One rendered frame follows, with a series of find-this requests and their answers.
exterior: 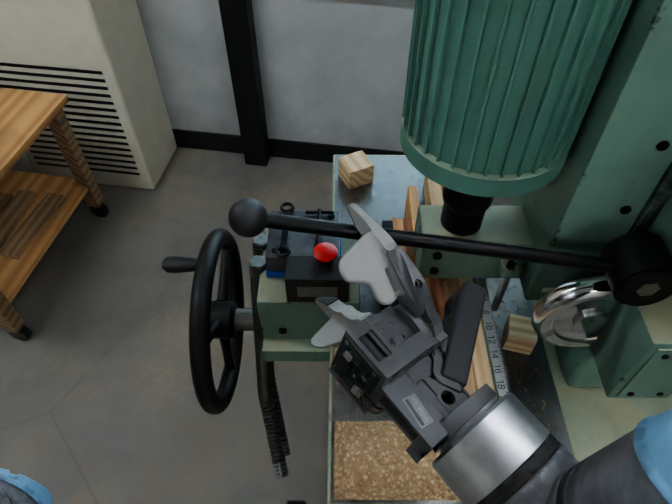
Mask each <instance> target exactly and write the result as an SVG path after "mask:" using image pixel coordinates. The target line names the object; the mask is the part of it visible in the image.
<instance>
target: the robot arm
mask: <svg viewBox="0 0 672 504"><path fill-rule="evenodd" d="M346 207H347V209H348V212H349V214H350V216H351V219H352V221H353V223H354V226H355V228H357V230H358V231H359V232H360V234H361V235H362V237H361V238H360V239H359V240H358V241H357V242H356V243H355V244H354V245H353V246H352V247H351V248H350V249H349V250H348V251H347V252H346V253H345V254H344V256H343V257H342V258H341V259H340V262H339V271H340V274H341V276H342V278H343V279H344V280H345V281H346V282H348V283H364V284H366V285H368V286H369V288H370V290H371V292H372V294H373V296H374V298H375V299H376V301H377V302H378V303H380V304H381V305H389V307H387V308H385V309H384V310H382V311H381V312H379V313H377V314H376V315H374V314H373V313H372V314H371V313H369V312H367V313H361V312H359V311H357V310H356V309H355V308H354V307H353V306H351V305H345V304H344V303H342V302H341V301H340V300H339V299H338V298H336V297H318V298H316V299H315V301H316V303H317V304H318V306H319V307H320V308H321V309H322V311H323V312H324V313H325V314H326V315H327V316H328V317H329V318H330V320H329V321H328V322H327V323H326V324H325V325H324V326H323V327H322V328H321V329H320V330H319V331H318V332H317V333H316V334H315V335H314V336H313V337H312V339H311V343H312V345H313V346H315V347H317V348H326V347H329V346H333V345H336V344H340V345H339V347H338V349H337V351H336V354H335V356H334V358H333V360H332V363H331V366H332V367H330V368H329V369H328V370H329V372H330V373H331V374H332V375H333V377H334V378H335V379H336V380H337V382H338V383H339V384H340V385H341V386H342V388H343V389H344V390H345V391H346V393H347V394H348V395H349V396H350V398H351V399H352V400H353V401H354V402H355V404H356V405H357V406H358V407H359V409H360V410H361V411H362V412H363V414H366V413H367V412H368V411H370V412H371V413H373V414H380V413H381V412H383V411H384V410H385V411H386V413H387V414H388V415H389V416H390V417H391V419H392V420H393V421H394V422H395V423H396V425H397V426H398V427H399V428H400V429H401V431H402V432H403V433H404V434H405V435H406V437H407V438H408V439H409V440H410V441H411V444H410V446H409V447H408V448H407V449H406V452H407V453H408V454H409V455H410V456H411V458H412V459H413V460H414V461H415V463H416V464H417V463H418V462H419V461H420V460H421V459H423V458H424V457H425V456H426V455H427V454H428V453H429V452H430V451H432V450H433V451H434V452H437V451H438V450H440V451H441V452H442V453H441V454H440V455H439V456H438V457H437V458H436V459H435V460H434V461H433V462H432V467H433V468H434V469H435V471H436V472H437V473H438V474H439V475H440V477H441V478H442V479H443V480H444V481H445V483H446V484H447V485H448V486H449V487H450V489H451V490H452V491H453V492H454V493H455V495H456V496H457V497H458V498H459V499H460V501H461V502H462V503H463V504H672V408H671V409H669V410H667V411H665V412H664V413H662V414H656V415H652V416H649V417H646V418H644V419H643V420H641V421H640V422H639V423H638V424H637V426H636V428H635V429H634V430H632V431H630V432H629V433H627V434H625V435H624V436H622V437H620V438H619V439H617V440H615V441H614V442H612V443H610V444H609V445H607V446H605V447H604V448H602V449H600V450H599V451H597V452H595V453H594V454H592V455H590V456H589V457H587V458H585V459H584V460H582V461H580V462H579V461H578V460H577V459H576V458H575V457H574V456H573V455H572V454H571V453H570V452H569V451H568V450H567V449H566V448H565V447H564V446H563V445H562V444H561V443H560V442H559V441H558V440H557V439H556V438H555V437H554V436H553V435H552V434H551V433H550V431H549V430H548V429H547V428H546V427H545V426H544V425H543V424H542V423H541V422H540V421H539V420H538V419H537V418H536V417H535V416H534V415H533V414H532V413H531V412H530V411H529V410H528V409H527V408H526V406H525V405H524V404H523V403H522V402H521V401H520V400H519V399H518V398H517V397H516V396H515V395H514V394H513V393H507V394H506V395H505V396H503V397H502V398H501V399H500V400H499V401H497V400H496V399H495V397H496V396H497V394H496V392H495V391H494V390H493V389H492V388H491V387H490V386H489V385H488V384H487V383H486V384H484V385H483V386H482V387H480V388H479V389H478V390H477V391H476V392H474V393H473V394H472V395H470V394H469V393H468V392H467V391H466V390H465V389H464V387H465V386H466V385H467V381H468V377H469V372H470V367H471V362H472V358H473V353H474V348H475V344H476V339H477V334H478V330H479V325H480V320H481V317H482V313H483V306H484V301H485V297H486V290H485V288H483V287H481V286H479V285H477V284H474V283H472V282H470V281H464V282H463V283H462V284H461V286H460V287H459V288H458V290H457V291H456V292H455V293H453V294H452V295H451V296H450V297H449V298H448V299H447V301H446V303H445V306H444V316H443V320H442V321H441V319H439V318H440V317H439V315H438V314H437V312H436V310H435V307H434V303H433V299H432V296H431V293H430V290H429V288H428V285H427V283H426V281H425V280H424V278H423V276H422V275H421V273H420V272H419V270H418V269H417V268H416V266H415V265H414V263H413V262H412V261H411V259H410V258H409V257H408V255H407V254H406V252H405V251H404V250H403V248H402V247H400V246H398V245H397V244H396V242H395V241H394V240H393V239H392V237H391V236H390V235H389V234H388V233H387V232H386V231H385V230H384V229H383V228H382V227H381V226H379V225H378V224H377V223H376V222H375V221H374V220H373V219H372V218H371V217H370V216H369V215H367V214H366V213H365V212H364V211H363V210H362V209H361V208H360V207H359V206H358V205H356V204H355V203H351V204H349V205H347V206H346ZM378 404H380V405H381V407H382V408H379V407H377V405H378ZM375 408H376V409H378V410H381V411H379V412H375V411H373V410H374V409H375ZM0 504H53V500H52V498H51V494H50V493H49V491H48V490H47V489H46V488H45V487H44V486H43V485H41V484H40V483H38V482H37V481H35V480H33V479H31V478H29V477H27V476H25V475H22V474H18V475H15V474H11V473H10V471H9V470H7V469H3V468H0Z"/></svg>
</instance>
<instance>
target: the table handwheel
mask: <svg viewBox="0 0 672 504"><path fill-rule="evenodd" d="M220 252H221V264H220V277H219V285H218V294H217V300H212V291H213V283H214V276H215V271H216V266H217V261H218V258H219V255H220ZM228 298H229V301H228ZM252 314H253V312H252V308H244V284H243V273H242V265H241V258H240V254H239V250H238V246H237V243H236V240H235V238H234V237H233V235H232V234H231V233H230V232H229V231H228V230H226V229H223V228H217V229H215V230H213V231H211V232H210V233H209V234H208V235H207V237H206V239H205V240H204V242H203V244H202V246H201V249H200V252H199V255H198V258H197V262H196V267H195V271H194V277H193V283H192V291H191V300H190V314H189V354H190V366H191V375H192V381H193V386H194V390H195V394H196V397H197V399H198V402H199V404H200V406H201V407H202V408H203V410H204V411H205V412H207V413H209V414H212V415H217V414H220V413H222V412H223V411H225V409H226V408H227V407H228V406H229V404H230V402H231V400H232V397H233V395H234V392H235V388H236V385H237V380H238V375H239V370H240V363H241V356H242V346H243V333H244V331H254V328H253V315H252ZM213 339H219V340H220V344H221V349H222V353H223V359H224V368H223V372H222V376H221V380H220V384H219V387H218V389H217V391H216V388H215V384H214V379H213V372H212V364H211V349H210V343H211V341H212V340H213Z"/></svg>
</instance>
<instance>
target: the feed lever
mask: <svg viewBox="0 0 672 504"><path fill-rule="evenodd" d="M228 221H229V225H230V227H231V228H232V230H233V231H234V232H235V233H236V234H238V235H240V236H242V237H247V238H248V237H255V236H257V235H259V234H260V233H262V232H263V231H264V229H265V228H269V229H277V230H285V231H293V232H300V233H308V234H316V235H323V236H331V237H339V238H347V239H354V240H359V239H360V238H361V237H362V235H361V234H360V232H359V231H358V230H357V228H355V226H354V224H350V223H343V222H335V221H328V220H320V219H313V218H305V217H298V216H290V215H283V214H276V213H268V212H267V210H266V208H265V207H264V205H263V204H262V203H261V202H259V201H258V200H256V199H252V198H243V199H240V200H238V201H237V202H235V203H234V204H233V205H232V207H231V208H230V210H229V214H228ZM383 229H384V230H385V231H386V232H387V233H388V234H389V235H390V236H391V237H392V239H393V240H394V241H395V242H396V244H397V245H401V246H408V247H416V248H424V249H431V250H439V251H447V252H455V253H462V254H470V255H478V256H485V257H493V258H501V259H509V260H516V261H524V262H532V263H540V264H547V265H555V266H563V267H570V268H578V269H586V270H594V271H601V272H604V274H605V276H606V279H607V281H608V284H609V286H610V289H611V291H612V294H613V296H614V298H615V300H617V301H618V302H620V303H622V304H626V305H630V306H644V305H650V304H654V303H657V302H659V301H662V300H664V299H666V298H668V297H669V296H671V295H672V256H671V254H670V252H669V250H668V248H667V246H666V244H665V242H664V240H663V239H662V238H661V237H660V236H659V235H657V234H655V233H651V232H633V233H628V234H625V235H622V236H620V237H618V238H616V239H614V240H613V241H611V242H610V243H609V244H608V245H606V247H605V248H604V249H603V250H602V251H601V253H600V256H599V257H597V256H590V255H582V254H575V253H568V252H560V251H553V250H545V249H538V248H530V247H523V246H515V245H508V244H500V243H493V242H485V241H478V240H470V239H463V238H455V237H448V236H440V235H433V234H425V233H418V232H410V231H403V230H395V229H388V228H383Z"/></svg>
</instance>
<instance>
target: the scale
mask: <svg viewBox="0 0 672 504"><path fill-rule="evenodd" d="M475 279H476V284H477V285H479V286H481V287H483V288H485V290H486V297H485V301H484V306H483V313H482V314H483V319H484V324H485V329H486V334H487V339H488V344H489V349H490V354H491V359H492V364H493V369H494V374H495V379H496V384H497V389H498V394H499V399H501V398H502V397H503V396H505V395H506V394H507V393H510V391H509V386H508V381H507V377H506V372H505V367H504V363H503V358H502V353H501V349H500V344H499V340H498V335H497V330H496V326H495V321H494V316H493V312H492V307H491V302H490V298H489V293H488V288H487V284H486V279H485V278H475Z"/></svg>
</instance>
